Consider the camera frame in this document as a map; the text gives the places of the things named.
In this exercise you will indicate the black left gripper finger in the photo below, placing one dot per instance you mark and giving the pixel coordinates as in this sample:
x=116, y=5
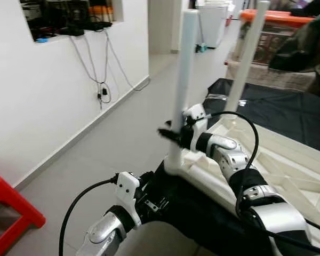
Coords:
x=162, y=204
x=146, y=176

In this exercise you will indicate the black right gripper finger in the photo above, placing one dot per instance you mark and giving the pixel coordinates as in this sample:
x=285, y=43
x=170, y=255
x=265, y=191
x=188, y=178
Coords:
x=169, y=136

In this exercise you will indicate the white plastic table leg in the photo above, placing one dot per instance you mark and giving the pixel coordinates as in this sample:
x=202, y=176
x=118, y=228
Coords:
x=248, y=53
x=185, y=64

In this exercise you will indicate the white plastic children table top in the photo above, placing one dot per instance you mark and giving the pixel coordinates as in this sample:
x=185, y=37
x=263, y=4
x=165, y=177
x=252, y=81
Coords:
x=288, y=160

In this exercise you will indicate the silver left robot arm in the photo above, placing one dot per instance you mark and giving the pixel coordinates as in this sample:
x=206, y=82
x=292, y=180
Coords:
x=104, y=232

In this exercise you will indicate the black power adapter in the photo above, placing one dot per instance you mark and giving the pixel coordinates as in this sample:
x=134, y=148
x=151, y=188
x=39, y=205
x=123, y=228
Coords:
x=104, y=93

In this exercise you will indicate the small teal plastic object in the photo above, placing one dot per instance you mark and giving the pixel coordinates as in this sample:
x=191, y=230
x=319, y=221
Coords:
x=202, y=48

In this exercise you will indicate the beige low bench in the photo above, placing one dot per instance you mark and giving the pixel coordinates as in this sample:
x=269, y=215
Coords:
x=256, y=74

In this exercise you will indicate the black tablecloth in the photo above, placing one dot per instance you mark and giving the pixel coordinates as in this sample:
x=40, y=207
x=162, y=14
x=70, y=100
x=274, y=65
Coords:
x=288, y=112

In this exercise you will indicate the white appliance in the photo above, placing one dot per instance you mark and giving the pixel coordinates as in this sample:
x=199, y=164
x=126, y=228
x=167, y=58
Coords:
x=213, y=24

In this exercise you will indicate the red plastic stool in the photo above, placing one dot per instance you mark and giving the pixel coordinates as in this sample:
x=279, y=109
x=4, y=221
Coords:
x=16, y=200

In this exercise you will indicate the orange-lidded printed storage box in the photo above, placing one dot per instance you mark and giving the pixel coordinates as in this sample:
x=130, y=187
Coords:
x=277, y=45

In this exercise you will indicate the black router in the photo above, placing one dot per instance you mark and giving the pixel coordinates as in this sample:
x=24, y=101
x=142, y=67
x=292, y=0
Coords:
x=96, y=25

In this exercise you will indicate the black plastic bag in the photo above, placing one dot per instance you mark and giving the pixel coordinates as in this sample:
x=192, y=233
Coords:
x=304, y=48

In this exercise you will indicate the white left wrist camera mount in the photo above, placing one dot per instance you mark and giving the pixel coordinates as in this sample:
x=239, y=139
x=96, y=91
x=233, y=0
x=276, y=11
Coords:
x=128, y=189

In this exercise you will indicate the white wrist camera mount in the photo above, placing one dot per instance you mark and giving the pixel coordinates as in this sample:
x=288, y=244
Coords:
x=194, y=114
x=128, y=189

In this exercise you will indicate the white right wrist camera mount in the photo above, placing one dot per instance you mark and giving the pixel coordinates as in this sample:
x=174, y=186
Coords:
x=194, y=114

